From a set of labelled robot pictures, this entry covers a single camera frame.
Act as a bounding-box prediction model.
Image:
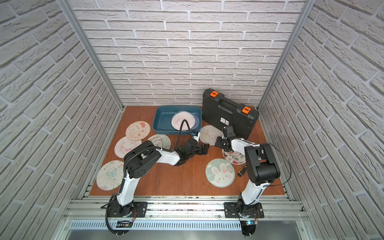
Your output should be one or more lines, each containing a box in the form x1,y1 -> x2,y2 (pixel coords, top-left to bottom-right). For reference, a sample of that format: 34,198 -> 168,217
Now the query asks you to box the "aluminium corner post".
58,0 -> 125,112
257,0 -> 316,111

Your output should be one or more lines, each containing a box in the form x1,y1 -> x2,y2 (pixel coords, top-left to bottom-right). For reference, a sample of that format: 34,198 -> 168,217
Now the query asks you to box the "white bear flower coaster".
148,134 -> 172,149

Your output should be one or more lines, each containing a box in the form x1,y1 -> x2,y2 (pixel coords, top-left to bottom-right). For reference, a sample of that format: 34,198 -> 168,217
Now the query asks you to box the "pink rainbow unicorn coaster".
115,137 -> 142,159

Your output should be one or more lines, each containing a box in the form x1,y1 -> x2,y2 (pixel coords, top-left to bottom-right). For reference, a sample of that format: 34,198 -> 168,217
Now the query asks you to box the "black plastic tool case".
202,89 -> 260,140

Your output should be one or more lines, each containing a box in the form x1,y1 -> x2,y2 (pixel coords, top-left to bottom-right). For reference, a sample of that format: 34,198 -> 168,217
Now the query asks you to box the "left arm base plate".
107,200 -> 148,218

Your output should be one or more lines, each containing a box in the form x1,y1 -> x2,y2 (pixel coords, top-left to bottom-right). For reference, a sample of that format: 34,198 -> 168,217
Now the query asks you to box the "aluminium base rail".
63,196 -> 309,231

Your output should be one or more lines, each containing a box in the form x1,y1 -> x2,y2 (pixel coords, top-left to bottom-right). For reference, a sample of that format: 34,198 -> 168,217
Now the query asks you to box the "aluminium corner post right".
257,0 -> 316,111

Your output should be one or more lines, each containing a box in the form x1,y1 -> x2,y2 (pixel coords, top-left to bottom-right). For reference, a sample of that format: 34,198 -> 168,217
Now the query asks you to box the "green white bunny coaster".
206,159 -> 235,188

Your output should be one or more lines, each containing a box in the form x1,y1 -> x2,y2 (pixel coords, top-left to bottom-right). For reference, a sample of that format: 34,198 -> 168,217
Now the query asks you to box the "teal plastic storage box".
153,105 -> 202,135

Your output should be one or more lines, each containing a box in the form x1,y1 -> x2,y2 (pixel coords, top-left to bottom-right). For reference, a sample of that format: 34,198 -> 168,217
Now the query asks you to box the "aluminium corner post left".
58,0 -> 125,112

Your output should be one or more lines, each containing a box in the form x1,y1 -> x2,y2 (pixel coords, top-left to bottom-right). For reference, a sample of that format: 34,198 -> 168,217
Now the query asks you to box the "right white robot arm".
215,126 -> 281,209

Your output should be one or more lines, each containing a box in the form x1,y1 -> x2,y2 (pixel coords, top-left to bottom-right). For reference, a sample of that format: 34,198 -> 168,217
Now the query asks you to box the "black yellow screwdriver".
238,166 -> 247,177

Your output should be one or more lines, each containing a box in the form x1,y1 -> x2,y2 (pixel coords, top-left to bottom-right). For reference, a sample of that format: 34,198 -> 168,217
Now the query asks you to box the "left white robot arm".
116,138 -> 210,207

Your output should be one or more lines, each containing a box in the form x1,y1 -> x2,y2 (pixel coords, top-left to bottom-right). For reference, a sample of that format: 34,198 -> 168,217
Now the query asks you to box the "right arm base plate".
224,201 -> 265,219

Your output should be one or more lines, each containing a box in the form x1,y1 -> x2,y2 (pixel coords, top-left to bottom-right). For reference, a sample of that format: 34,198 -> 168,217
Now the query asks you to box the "blue pink bunny coaster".
192,114 -> 201,130

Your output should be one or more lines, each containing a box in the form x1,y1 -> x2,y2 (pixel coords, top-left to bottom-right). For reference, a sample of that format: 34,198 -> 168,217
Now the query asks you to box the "butterfly pastel coaster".
96,160 -> 124,191

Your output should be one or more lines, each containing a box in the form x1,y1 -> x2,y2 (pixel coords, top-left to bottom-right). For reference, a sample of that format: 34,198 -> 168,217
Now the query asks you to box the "black corrugated cable conduit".
173,119 -> 199,151

